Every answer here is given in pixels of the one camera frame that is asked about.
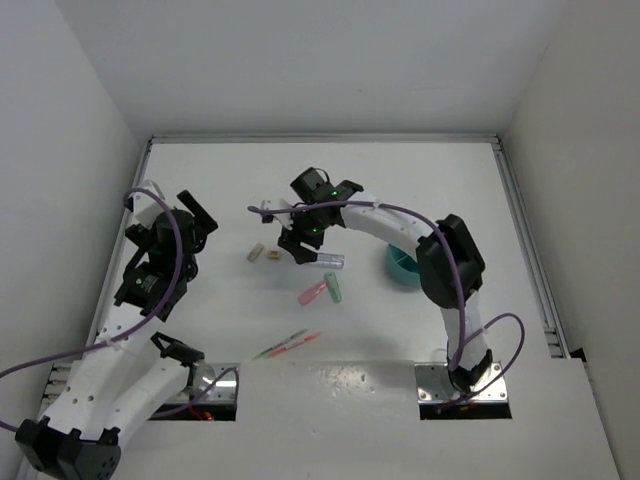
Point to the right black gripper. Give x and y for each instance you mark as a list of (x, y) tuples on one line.
[(293, 239)]

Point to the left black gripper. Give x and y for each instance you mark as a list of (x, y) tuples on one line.
[(201, 224)]

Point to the clear spray bottle blue cap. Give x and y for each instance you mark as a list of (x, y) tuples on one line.
[(329, 261)]

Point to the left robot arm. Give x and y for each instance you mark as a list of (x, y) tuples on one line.
[(132, 368)]

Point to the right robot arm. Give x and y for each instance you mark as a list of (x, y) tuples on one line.
[(449, 263)]

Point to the green highlighter marker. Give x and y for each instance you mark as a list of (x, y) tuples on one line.
[(333, 287)]

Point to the beige eraser block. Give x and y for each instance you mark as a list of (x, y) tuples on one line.
[(255, 252)]

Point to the pink highlighter marker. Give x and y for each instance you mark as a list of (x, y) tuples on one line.
[(311, 293)]

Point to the green thin pen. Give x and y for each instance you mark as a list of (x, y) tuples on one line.
[(280, 344)]

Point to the red thin pen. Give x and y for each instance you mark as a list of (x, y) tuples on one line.
[(294, 344)]

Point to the teal round divided container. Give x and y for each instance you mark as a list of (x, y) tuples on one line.
[(402, 268)]

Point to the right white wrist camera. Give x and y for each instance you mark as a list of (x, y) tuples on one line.
[(277, 211)]

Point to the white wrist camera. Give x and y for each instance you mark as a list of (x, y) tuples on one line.
[(144, 208), (277, 211)]

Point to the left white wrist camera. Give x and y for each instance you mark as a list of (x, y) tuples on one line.
[(144, 208)]

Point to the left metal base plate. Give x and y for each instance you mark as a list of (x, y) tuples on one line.
[(216, 384)]

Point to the metal base plate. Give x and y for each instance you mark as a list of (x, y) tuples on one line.
[(216, 384), (434, 386)]

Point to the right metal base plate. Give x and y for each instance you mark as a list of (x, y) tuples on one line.
[(434, 386)]

